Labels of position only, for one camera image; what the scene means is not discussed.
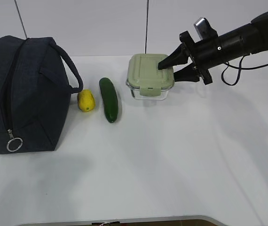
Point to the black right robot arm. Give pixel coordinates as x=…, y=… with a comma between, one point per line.
x=213, y=49

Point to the green cucumber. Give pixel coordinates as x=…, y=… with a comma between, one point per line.
x=109, y=99

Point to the glass container with green lid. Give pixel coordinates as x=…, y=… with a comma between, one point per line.
x=145, y=80

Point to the dark navy lunch bag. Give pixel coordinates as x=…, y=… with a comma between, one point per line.
x=37, y=80

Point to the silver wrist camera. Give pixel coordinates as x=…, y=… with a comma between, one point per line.
x=204, y=29

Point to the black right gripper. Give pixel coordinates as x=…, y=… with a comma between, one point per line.
x=194, y=71

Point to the yellow lemon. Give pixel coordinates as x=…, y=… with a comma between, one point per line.
x=86, y=101

